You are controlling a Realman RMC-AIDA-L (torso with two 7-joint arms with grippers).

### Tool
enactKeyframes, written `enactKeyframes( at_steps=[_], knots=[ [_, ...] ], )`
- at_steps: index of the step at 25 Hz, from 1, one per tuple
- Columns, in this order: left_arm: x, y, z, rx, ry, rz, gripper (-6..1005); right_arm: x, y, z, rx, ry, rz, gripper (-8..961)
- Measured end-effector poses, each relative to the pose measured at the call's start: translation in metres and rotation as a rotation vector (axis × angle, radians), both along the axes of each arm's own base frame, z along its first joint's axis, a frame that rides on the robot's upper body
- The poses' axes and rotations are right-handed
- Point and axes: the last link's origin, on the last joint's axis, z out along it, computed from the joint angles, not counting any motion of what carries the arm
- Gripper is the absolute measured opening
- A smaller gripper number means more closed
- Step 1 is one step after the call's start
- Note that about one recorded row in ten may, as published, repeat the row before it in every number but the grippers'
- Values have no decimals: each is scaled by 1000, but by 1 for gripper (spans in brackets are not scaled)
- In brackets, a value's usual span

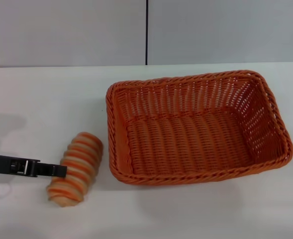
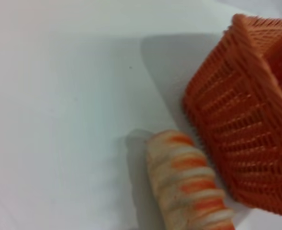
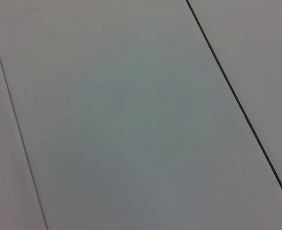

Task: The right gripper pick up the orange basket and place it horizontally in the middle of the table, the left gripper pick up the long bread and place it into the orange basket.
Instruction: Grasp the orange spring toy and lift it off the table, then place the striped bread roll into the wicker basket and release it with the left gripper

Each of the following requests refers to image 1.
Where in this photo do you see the orange white striped bread roll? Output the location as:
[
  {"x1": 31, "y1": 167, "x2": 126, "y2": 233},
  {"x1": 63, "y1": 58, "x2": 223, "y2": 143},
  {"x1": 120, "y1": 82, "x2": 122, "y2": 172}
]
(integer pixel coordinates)
[{"x1": 46, "y1": 131, "x2": 104, "y2": 207}]

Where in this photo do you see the orange woven rectangular basket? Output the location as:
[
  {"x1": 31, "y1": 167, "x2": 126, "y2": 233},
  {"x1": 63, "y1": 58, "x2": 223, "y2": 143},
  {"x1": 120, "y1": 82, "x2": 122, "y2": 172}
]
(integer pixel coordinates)
[{"x1": 105, "y1": 70, "x2": 293, "y2": 186}]

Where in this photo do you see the black wall panel seam strip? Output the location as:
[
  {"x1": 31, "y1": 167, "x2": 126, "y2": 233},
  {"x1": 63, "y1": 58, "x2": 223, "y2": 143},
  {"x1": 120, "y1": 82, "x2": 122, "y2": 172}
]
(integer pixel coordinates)
[{"x1": 144, "y1": 0, "x2": 149, "y2": 66}]

